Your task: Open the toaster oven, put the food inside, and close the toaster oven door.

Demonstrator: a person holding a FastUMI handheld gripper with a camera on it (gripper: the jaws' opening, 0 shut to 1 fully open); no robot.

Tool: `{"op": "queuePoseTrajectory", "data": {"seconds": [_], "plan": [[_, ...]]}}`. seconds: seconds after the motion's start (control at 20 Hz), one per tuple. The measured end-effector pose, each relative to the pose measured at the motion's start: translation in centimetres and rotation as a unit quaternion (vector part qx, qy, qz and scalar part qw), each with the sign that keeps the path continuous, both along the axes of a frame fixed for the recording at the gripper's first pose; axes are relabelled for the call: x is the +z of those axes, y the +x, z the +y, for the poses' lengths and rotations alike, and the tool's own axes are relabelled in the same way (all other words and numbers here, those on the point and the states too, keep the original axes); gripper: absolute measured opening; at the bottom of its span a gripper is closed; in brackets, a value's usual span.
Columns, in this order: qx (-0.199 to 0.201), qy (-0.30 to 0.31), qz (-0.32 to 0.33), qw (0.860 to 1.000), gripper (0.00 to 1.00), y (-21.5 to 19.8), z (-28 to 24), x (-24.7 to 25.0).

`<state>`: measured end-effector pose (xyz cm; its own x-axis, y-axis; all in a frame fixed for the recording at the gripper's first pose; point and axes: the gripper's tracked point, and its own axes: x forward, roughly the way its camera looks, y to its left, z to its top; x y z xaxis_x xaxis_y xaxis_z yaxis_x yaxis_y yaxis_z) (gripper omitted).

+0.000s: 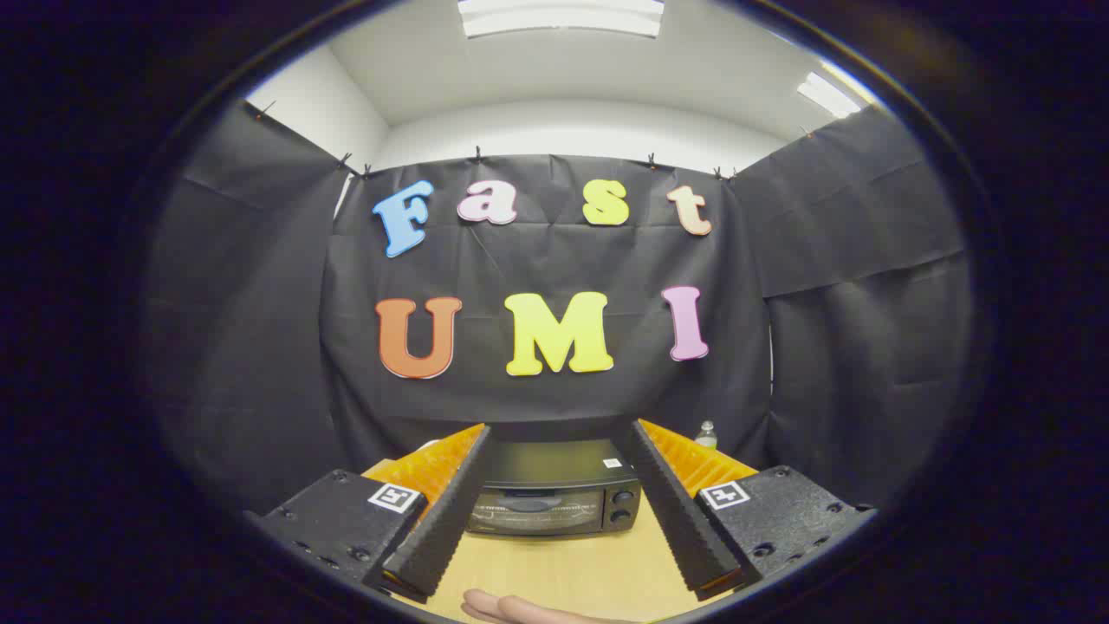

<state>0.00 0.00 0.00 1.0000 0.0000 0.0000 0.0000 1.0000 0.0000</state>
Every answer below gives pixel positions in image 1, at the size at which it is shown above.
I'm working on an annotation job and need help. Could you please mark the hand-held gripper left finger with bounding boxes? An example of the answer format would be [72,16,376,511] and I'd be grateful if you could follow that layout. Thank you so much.
[245,423,495,605]

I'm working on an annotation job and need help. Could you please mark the black toaster oven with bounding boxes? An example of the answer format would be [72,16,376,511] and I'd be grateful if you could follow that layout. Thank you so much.
[466,438,644,538]

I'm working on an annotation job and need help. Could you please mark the small ceiling light panel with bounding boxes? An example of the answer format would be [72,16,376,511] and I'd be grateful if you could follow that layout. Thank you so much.
[797,71,863,120]

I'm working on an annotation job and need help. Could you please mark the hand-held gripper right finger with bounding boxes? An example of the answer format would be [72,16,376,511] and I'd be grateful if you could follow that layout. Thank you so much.
[622,419,876,601]

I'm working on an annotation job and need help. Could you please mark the long ceiling light panel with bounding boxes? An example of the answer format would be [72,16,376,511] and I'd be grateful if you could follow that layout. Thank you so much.
[457,0,665,38]

